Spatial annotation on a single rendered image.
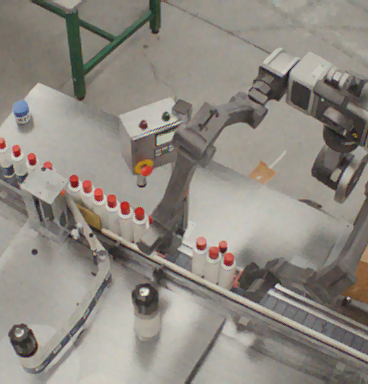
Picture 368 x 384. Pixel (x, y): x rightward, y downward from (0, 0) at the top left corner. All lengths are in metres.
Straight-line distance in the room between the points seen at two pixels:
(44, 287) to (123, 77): 1.98
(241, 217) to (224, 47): 1.88
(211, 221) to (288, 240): 0.29
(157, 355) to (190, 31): 2.56
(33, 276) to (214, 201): 0.73
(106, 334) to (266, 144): 1.84
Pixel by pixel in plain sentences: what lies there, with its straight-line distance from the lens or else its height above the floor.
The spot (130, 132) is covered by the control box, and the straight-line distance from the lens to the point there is 2.19.
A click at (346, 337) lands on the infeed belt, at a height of 0.88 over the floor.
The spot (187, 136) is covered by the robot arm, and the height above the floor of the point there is 1.66.
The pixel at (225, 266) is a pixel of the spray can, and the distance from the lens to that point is 2.44.
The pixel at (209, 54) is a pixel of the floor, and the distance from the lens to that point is 4.45.
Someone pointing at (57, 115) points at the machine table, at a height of 0.83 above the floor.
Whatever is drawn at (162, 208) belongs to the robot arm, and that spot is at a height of 1.33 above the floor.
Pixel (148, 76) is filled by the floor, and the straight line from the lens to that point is 4.32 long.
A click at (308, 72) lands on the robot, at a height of 1.53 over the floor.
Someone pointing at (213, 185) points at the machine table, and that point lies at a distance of 2.86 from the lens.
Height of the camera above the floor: 3.19
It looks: 56 degrees down
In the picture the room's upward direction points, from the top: 1 degrees clockwise
